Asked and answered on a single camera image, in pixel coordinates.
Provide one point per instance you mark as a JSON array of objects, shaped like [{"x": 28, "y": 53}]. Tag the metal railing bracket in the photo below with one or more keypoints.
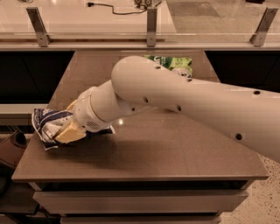
[
  {"x": 259, "y": 36},
  {"x": 38, "y": 26},
  {"x": 152, "y": 14}
]

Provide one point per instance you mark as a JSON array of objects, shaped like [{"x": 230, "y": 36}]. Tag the middle metal railing bracket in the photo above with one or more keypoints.
[{"x": 152, "y": 14}]

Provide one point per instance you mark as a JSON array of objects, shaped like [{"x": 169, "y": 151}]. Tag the green chip bag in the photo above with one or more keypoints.
[{"x": 178, "y": 65}]

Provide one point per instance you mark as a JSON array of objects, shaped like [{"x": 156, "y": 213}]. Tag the left metal railing bracket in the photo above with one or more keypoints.
[{"x": 38, "y": 26}]

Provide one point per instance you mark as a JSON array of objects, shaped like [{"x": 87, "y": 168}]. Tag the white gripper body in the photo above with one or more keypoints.
[{"x": 83, "y": 113}]

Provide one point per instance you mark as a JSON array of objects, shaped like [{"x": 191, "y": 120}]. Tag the right metal railing bracket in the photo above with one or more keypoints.
[{"x": 259, "y": 36}]

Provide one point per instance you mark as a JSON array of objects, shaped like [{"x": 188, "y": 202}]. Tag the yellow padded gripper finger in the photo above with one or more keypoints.
[
  {"x": 71, "y": 133},
  {"x": 70, "y": 107}
]

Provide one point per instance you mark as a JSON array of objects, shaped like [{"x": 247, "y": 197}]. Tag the grey table drawer unit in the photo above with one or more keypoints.
[{"x": 129, "y": 203}]

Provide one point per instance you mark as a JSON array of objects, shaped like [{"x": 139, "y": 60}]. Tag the blue chip bag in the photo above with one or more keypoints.
[{"x": 48, "y": 122}]

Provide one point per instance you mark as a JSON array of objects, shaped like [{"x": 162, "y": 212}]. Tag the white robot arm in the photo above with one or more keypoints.
[{"x": 249, "y": 116}]

